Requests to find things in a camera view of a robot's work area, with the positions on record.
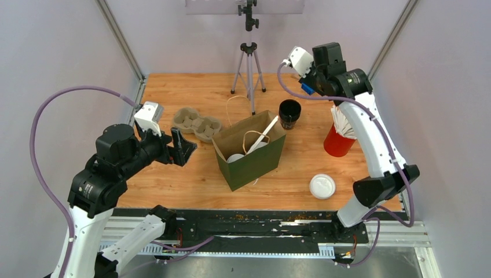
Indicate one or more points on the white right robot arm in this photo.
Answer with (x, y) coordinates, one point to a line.
(389, 173)

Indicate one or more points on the single white straw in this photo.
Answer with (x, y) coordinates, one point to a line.
(262, 135)

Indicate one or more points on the green paper bag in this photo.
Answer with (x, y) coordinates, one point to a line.
(259, 162)

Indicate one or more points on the blue small block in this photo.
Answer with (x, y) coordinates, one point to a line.
(306, 88)

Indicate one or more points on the white single cup lid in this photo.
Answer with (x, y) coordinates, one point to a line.
(260, 145)

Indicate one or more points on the white plastic lid stack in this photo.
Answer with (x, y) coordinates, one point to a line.
(322, 186)

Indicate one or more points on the grey camera tripod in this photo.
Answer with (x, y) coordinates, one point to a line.
(254, 76)

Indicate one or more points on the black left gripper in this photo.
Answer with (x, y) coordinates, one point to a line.
(183, 150)

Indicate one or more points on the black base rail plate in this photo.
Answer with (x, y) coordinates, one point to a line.
(283, 234)

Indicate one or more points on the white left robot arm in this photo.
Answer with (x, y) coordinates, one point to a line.
(121, 152)

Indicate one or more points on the grey pulp cup carrier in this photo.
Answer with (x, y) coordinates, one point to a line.
(188, 120)

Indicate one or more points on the red straw holder cup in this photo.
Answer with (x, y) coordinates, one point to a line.
(337, 145)

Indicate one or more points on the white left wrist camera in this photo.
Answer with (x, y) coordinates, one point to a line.
(148, 116)

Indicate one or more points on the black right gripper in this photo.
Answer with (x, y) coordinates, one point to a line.
(307, 77)

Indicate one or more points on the white wrapped straws bundle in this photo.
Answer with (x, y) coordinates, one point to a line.
(341, 124)

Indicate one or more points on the black paper cup stack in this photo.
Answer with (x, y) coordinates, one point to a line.
(289, 113)

